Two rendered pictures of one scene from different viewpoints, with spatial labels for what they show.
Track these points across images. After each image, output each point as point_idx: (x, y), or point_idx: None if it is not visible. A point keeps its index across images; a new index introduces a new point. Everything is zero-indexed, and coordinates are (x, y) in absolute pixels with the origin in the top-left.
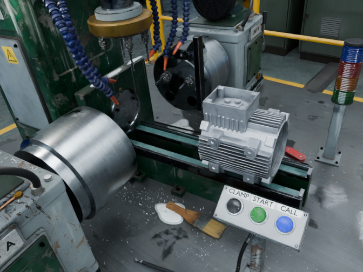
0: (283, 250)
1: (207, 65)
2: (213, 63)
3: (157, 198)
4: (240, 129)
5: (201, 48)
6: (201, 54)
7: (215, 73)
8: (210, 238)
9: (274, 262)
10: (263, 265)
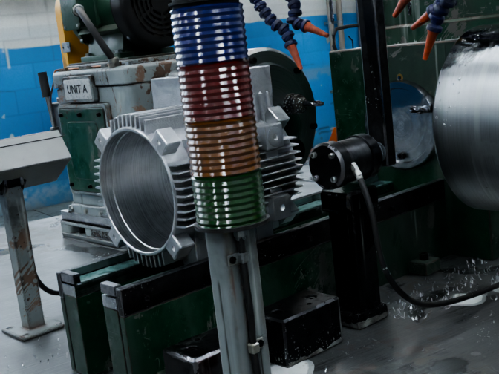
0: (50, 355)
1: (455, 73)
2: (480, 79)
3: None
4: None
5: (367, 4)
6: (365, 17)
7: (465, 106)
8: None
9: (41, 345)
10: (48, 337)
